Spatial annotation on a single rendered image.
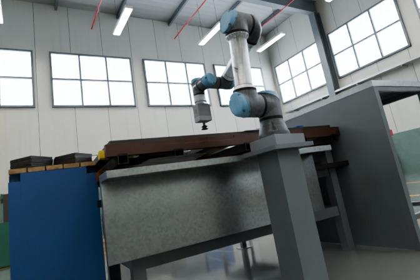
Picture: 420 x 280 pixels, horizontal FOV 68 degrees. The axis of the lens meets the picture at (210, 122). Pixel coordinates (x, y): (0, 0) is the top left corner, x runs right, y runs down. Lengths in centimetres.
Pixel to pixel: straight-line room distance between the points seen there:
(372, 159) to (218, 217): 113
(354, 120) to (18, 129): 912
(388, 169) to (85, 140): 901
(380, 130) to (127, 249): 164
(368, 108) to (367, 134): 17
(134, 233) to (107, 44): 1034
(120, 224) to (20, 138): 876
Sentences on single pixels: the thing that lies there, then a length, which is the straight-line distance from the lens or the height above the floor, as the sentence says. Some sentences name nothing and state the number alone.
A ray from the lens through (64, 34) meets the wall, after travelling 1145.
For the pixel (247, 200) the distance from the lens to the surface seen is 174.
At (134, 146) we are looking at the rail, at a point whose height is 80.
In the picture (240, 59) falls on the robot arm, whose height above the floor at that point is 111.
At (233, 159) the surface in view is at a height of 67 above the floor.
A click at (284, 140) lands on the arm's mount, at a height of 70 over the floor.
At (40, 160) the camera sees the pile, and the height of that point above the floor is 83.
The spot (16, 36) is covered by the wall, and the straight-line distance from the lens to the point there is 1125.
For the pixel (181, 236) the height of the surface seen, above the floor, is 35.
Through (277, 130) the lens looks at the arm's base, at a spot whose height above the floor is 75.
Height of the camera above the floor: 54
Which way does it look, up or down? 12 degrees up
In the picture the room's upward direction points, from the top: 10 degrees counter-clockwise
